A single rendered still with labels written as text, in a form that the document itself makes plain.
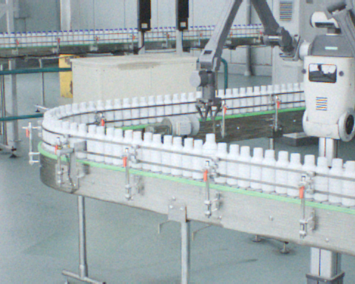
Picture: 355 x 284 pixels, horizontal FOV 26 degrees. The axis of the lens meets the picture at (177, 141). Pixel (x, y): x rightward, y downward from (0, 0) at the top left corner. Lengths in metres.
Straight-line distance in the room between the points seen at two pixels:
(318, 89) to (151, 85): 3.94
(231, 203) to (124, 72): 4.17
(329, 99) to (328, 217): 0.79
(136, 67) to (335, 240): 4.58
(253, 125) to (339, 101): 1.72
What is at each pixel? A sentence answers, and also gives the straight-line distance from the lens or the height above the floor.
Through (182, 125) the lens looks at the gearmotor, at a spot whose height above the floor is 1.00.
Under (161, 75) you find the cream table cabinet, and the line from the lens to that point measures 7.44.
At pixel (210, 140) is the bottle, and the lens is 3.25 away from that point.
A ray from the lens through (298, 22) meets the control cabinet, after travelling 9.09.
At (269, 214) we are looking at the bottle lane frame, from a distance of 3.10.
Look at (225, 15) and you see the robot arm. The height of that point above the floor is 1.70.
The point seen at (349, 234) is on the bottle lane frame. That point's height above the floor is 0.90.
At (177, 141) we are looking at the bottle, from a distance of 3.36.
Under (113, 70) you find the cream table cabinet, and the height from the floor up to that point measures 1.10.
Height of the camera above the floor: 1.78
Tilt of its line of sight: 11 degrees down
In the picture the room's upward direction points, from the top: straight up
